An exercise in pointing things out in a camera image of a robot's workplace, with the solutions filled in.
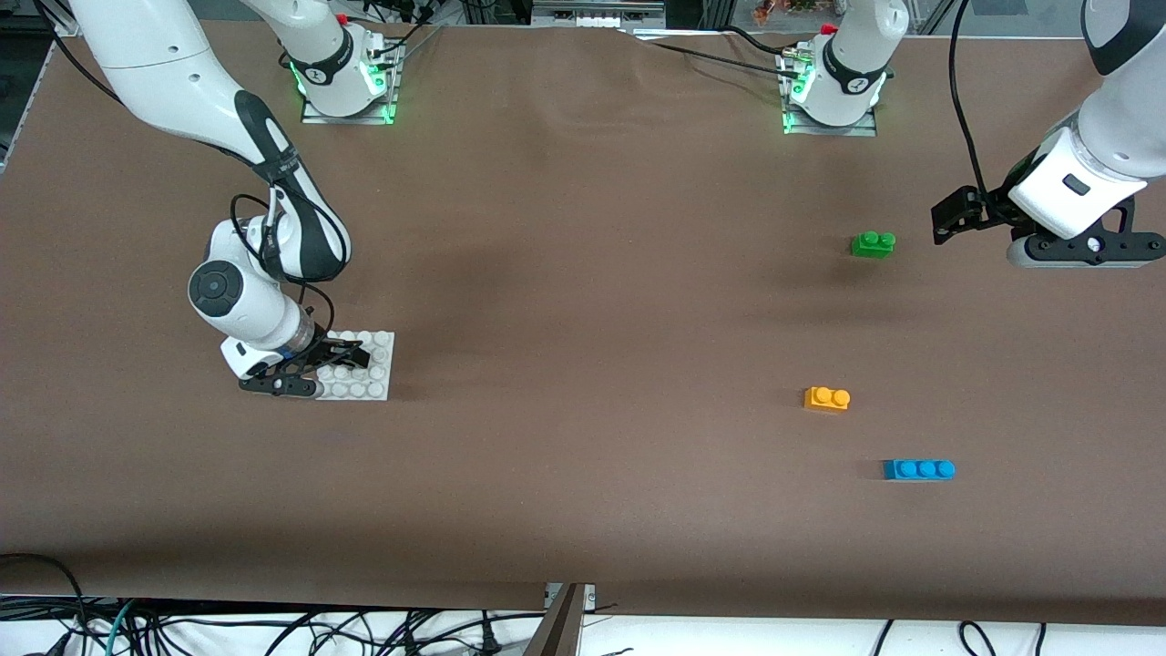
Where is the black table cable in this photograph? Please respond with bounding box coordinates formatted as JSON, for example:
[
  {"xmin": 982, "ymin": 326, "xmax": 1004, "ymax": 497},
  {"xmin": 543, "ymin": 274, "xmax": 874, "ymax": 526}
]
[
  {"xmin": 624, "ymin": 32, "xmax": 793, "ymax": 72},
  {"xmin": 375, "ymin": 18, "xmax": 447, "ymax": 65}
]

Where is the grey slanted beam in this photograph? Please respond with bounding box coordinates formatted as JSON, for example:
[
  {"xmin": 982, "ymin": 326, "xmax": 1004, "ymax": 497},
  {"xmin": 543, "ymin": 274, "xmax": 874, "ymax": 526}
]
[{"xmin": 522, "ymin": 583, "xmax": 586, "ymax": 656}]

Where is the grey metal frame rail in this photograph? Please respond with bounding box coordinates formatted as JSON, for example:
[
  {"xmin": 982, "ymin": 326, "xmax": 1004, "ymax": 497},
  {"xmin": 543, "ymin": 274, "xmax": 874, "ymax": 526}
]
[{"xmin": 531, "ymin": 0, "xmax": 668, "ymax": 31}]

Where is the blue three-stud block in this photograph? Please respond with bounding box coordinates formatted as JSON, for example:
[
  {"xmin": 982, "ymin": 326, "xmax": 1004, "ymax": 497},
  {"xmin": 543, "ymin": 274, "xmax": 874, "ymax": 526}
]
[{"xmin": 882, "ymin": 458, "xmax": 957, "ymax": 482}]

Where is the brown table cover sheet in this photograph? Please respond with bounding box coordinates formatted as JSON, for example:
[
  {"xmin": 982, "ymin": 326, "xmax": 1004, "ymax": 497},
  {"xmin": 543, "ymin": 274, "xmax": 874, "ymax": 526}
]
[{"xmin": 0, "ymin": 18, "xmax": 1166, "ymax": 630}]

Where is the teal floor cable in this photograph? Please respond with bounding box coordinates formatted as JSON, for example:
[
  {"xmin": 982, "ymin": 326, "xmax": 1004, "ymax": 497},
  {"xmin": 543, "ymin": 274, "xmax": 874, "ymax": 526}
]
[{"xmin": 103, "ymin": 597, "xmax": 139, "ymax": 656}]

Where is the white studded base plate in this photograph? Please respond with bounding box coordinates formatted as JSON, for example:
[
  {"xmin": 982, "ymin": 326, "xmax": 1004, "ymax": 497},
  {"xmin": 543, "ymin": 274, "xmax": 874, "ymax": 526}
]
[{"xmin": 314, "ymin": 330, "xmax": 396, "ymax": 402}]

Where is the aluminium corner profile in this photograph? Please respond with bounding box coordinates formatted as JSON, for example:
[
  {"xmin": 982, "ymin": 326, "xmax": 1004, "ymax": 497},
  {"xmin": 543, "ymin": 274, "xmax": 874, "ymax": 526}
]
[{"xmin": 35, "ymin": 0, "xmax": 81, "ymax": 39}]

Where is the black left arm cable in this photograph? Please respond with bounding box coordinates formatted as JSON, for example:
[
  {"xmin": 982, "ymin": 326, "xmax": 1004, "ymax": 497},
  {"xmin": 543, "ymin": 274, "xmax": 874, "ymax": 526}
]
[{"xmin": 947, "ymin": 0, "xmax": 994, "ymax": 201}]

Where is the red orange plastic item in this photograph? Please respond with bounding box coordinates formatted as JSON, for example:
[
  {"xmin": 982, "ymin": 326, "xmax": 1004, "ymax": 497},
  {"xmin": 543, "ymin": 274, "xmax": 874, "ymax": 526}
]
[{"xmin": 752, "ymin": 0, "xmax": 823, "ymax": 26}]

